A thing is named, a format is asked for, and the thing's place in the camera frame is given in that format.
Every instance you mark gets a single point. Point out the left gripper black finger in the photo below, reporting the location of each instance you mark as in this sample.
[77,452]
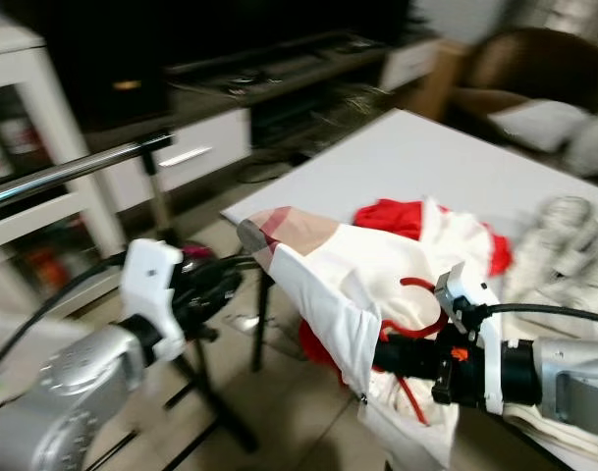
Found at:
[232,292]
[228,268]

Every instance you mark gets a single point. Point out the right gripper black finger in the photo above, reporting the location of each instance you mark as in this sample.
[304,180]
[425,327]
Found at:
[407,349]
[407,370]

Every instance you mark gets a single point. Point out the red plastic hanger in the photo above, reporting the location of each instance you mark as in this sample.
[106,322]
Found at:
[413,284]

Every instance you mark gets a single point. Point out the cream shirt plaid collar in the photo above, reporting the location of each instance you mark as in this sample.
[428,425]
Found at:
[348,265]

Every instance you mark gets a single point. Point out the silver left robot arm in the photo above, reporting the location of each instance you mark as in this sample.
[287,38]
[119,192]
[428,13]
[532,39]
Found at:
[63,392]

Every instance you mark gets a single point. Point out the black table leg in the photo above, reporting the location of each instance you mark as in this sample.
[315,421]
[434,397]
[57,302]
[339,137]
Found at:
[260,324]

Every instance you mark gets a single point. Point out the white drawer unit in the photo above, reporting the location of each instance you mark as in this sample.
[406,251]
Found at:
[171,157]

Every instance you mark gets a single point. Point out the red garment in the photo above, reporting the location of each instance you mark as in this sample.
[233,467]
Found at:
[387,218]

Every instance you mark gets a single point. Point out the grey white crumpled garment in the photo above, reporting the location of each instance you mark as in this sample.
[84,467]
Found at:
[564,245]

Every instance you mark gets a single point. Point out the dark tv shelf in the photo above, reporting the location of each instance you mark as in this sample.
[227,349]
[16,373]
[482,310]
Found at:
[279,74]

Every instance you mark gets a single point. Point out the white pillow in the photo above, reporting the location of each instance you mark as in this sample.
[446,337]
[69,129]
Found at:
[593,147]
[539,123]

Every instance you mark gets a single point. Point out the white glass-door cabinet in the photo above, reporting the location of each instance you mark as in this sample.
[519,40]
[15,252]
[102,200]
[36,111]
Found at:
[33,69]

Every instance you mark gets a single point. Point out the brown chair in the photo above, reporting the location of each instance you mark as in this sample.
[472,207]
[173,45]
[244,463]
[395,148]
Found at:
[534,64]

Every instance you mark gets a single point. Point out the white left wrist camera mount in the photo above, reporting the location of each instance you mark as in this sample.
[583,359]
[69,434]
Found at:
[151,280]

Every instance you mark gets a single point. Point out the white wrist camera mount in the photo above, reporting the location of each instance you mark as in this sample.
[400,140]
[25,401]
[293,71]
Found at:
[465,283]
[151,280]

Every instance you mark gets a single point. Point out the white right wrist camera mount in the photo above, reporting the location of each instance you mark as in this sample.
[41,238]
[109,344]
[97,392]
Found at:
[465,283]

